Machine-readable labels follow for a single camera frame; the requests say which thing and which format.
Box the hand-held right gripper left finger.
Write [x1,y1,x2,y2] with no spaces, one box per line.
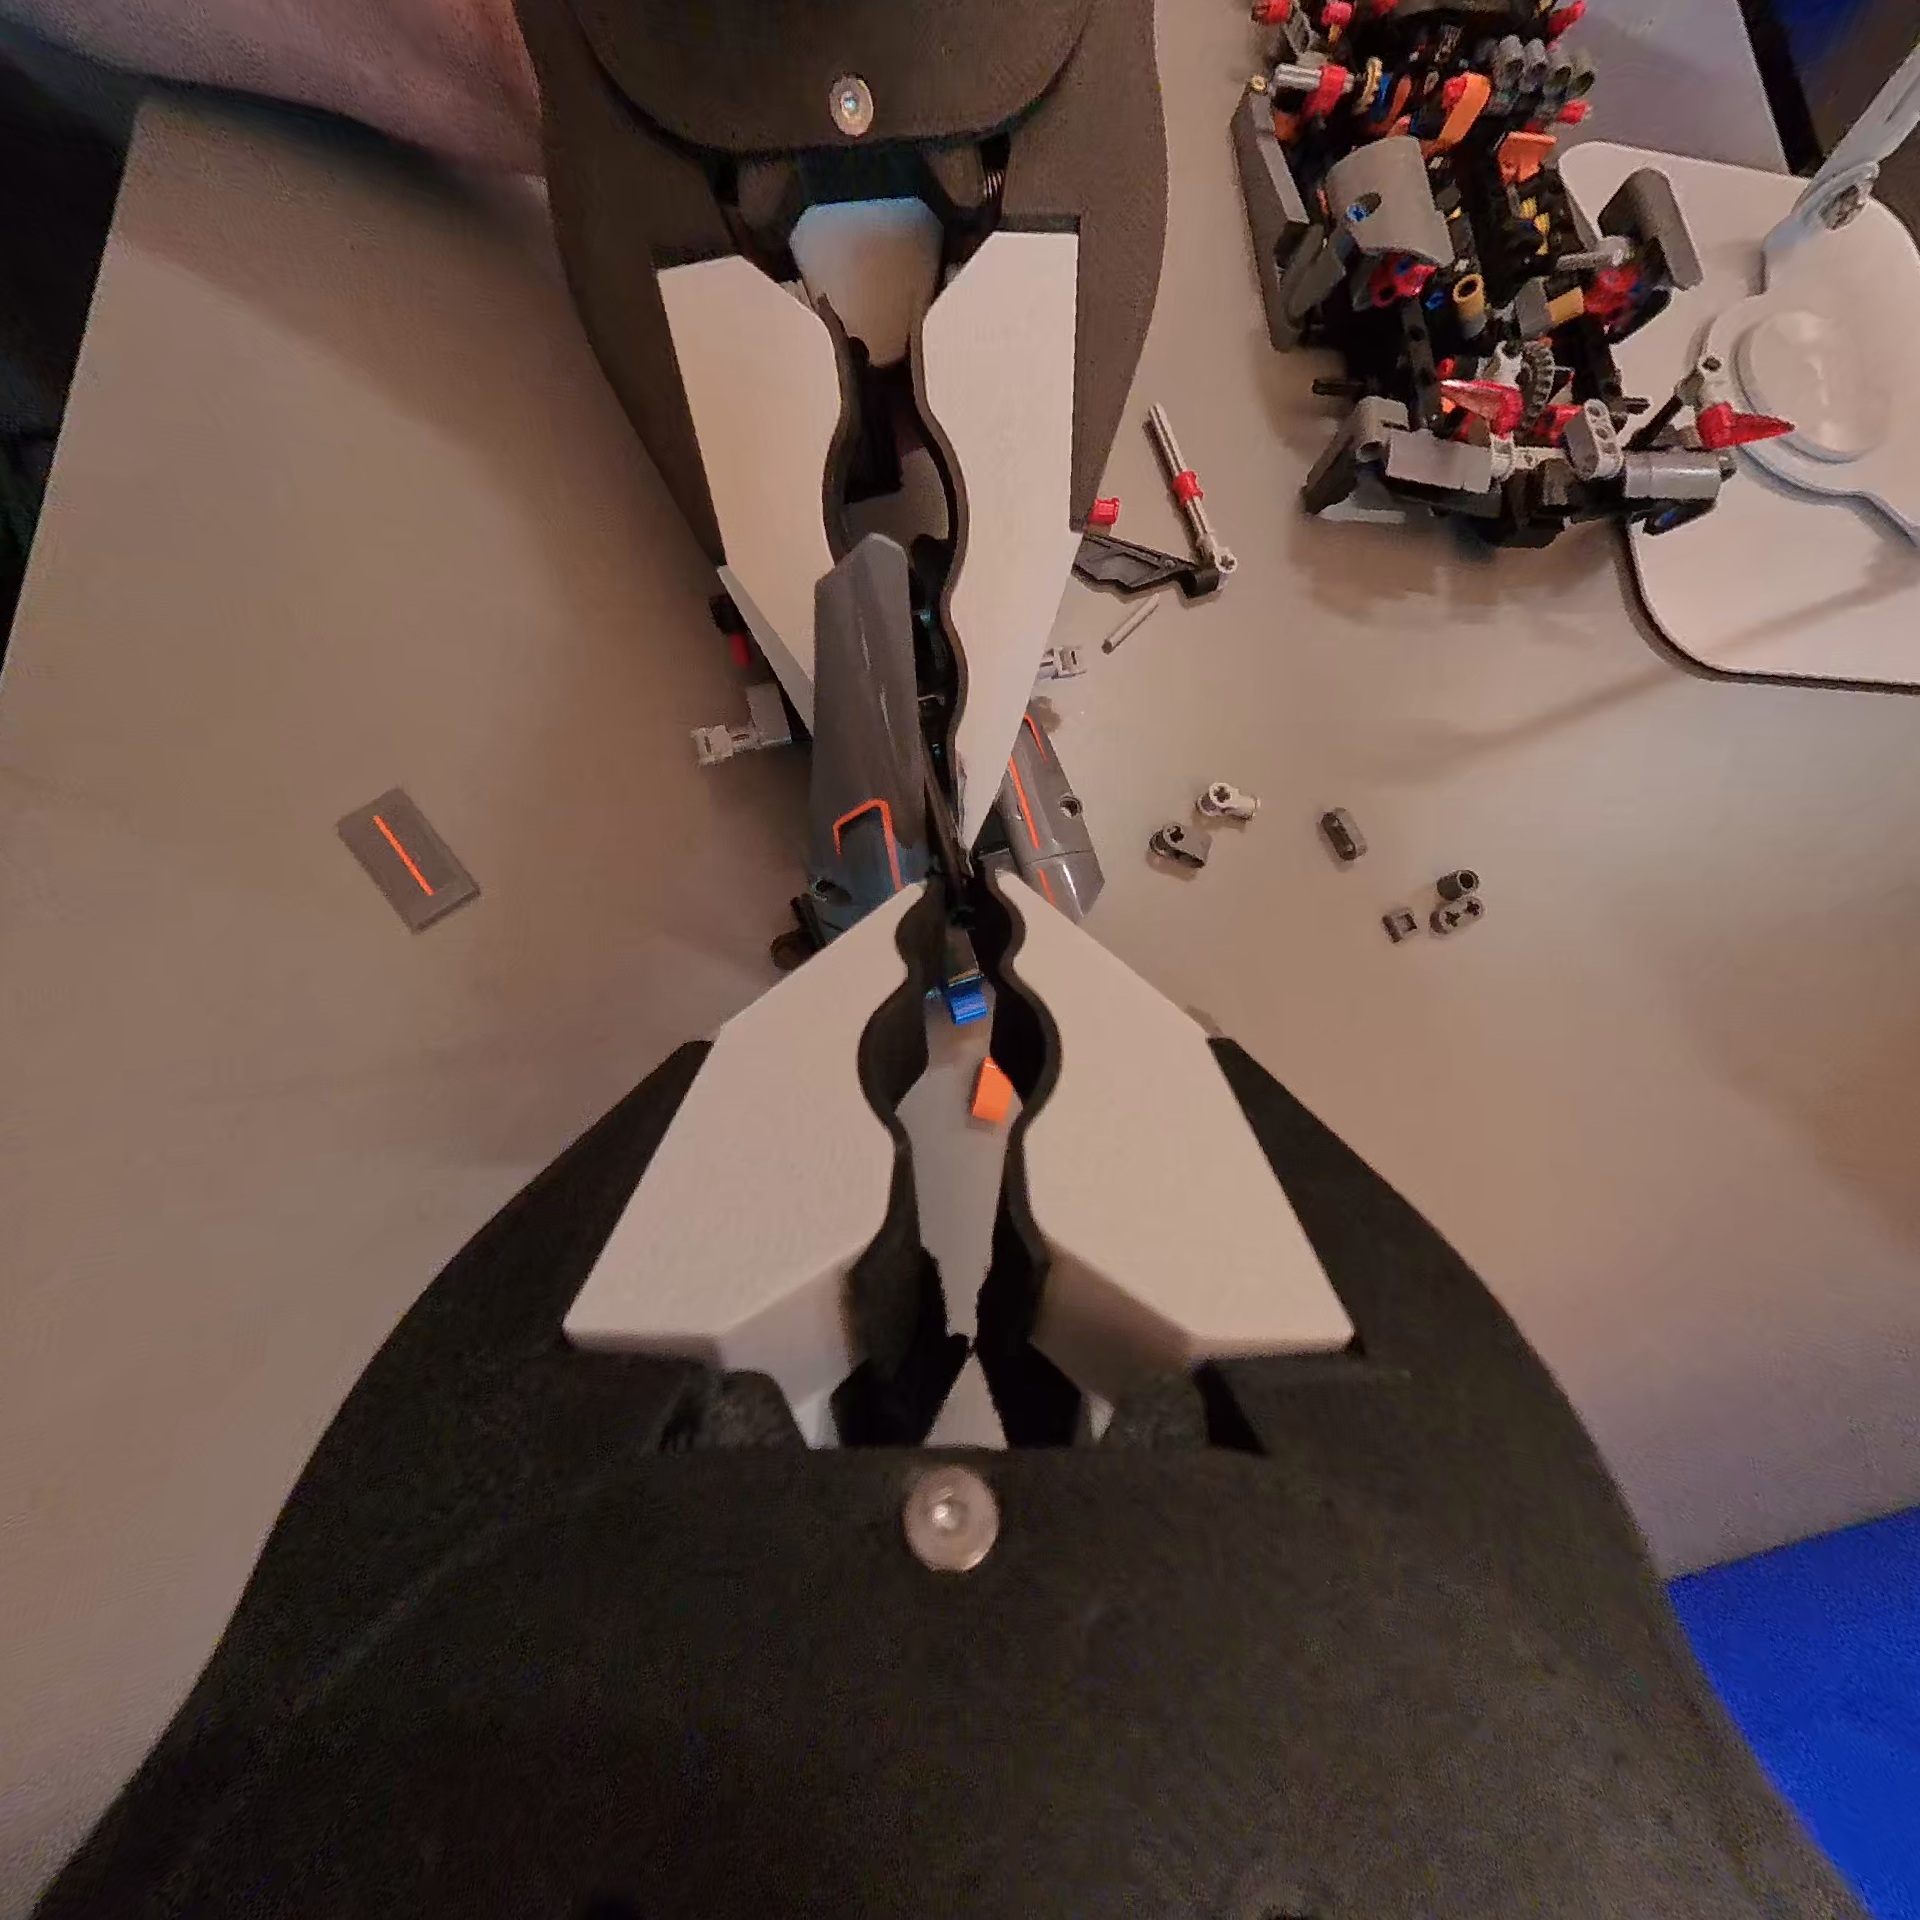
[564,880,969,1451]

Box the grey orange-striped lego panel assembly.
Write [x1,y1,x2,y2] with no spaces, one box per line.
[689,532,1107,966]

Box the white stand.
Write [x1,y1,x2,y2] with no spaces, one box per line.
[1709,37,1920,542]

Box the grey axle black panel assembly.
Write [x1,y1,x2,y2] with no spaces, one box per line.
[1071,401,1242,601]

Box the large lego car model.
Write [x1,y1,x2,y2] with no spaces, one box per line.
[1231,0,1797,548]

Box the white rounded board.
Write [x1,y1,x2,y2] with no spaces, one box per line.
[1559,140,1920,692]

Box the grey tile with orange stripe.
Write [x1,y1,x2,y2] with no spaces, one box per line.
[338,786,480,931]

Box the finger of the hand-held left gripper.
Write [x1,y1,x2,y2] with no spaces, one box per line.
[916,229,1087,853]
[657,251,871,739]

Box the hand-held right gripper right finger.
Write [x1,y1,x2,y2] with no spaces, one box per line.
[981,877,1357,1451]

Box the person's left forearm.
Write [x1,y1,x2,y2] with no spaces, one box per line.
[0,0,542,196]

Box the blue plastic bin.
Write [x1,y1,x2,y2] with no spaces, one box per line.
[1668,1505,1920,1920]

